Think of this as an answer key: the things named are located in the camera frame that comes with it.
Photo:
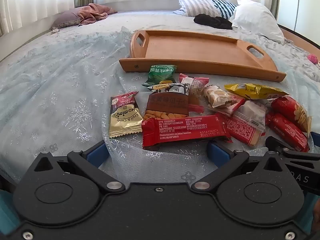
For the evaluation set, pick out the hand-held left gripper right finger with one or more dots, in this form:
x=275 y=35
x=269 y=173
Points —
x=218 y=153

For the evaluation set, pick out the yellow snack packet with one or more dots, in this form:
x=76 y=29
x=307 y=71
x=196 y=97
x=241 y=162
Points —
x=252 y=90

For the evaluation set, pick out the wooden tray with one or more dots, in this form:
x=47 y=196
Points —
x=195 y=52

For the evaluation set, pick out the brown seed snack packet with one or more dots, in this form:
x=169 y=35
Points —
x=167 y=102

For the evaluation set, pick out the pink cake packet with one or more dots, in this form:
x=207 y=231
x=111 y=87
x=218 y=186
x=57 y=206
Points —
x=196 y=90

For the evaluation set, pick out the red chocolate bar wrapper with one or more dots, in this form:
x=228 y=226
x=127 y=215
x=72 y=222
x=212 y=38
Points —
x=185 y=130

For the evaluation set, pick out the striped pillow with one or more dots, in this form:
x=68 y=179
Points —
x=200 y=6

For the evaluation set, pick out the pink yarn ball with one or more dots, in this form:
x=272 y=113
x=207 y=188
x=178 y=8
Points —
x=312 y=58

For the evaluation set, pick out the white pillow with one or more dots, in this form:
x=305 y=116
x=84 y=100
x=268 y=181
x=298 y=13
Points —
x=257 y=20

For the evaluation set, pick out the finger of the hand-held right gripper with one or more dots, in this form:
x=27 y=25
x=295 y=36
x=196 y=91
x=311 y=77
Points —
x=316 y=141
x=276 y=146

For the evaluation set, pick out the wooden headboard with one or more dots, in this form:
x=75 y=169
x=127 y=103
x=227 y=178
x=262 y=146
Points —
x=300 y=37

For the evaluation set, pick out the purple pillow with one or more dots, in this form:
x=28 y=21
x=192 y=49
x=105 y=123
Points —
x=66 y=18

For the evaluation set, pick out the red gold patterned packet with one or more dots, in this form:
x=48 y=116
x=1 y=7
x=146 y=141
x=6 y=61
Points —
x=291 y=110

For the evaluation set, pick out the light blue bed sheet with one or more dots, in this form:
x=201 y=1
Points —
x=155 y=20

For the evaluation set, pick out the plain red snack packet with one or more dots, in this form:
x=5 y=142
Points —
x=287 y=131

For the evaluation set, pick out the red printed packet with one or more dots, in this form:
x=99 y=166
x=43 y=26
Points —
x=241 y=130

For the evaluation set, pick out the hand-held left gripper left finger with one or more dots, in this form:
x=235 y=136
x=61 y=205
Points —
x=96 y=153

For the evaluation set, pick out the black crumpled cloth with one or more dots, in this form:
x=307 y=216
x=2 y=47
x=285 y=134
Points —
x=212 y=21

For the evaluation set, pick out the pink crumpled cloth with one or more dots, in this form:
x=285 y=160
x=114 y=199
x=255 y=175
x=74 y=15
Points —
x=96 y=12

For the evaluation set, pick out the gold maroon candy packet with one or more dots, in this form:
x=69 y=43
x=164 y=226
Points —
x=123 y=117

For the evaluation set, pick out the white red cracker packet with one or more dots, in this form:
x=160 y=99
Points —
x=220 y=97

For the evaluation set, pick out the green pea snack packet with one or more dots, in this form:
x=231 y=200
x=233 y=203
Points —
x=160 y=74

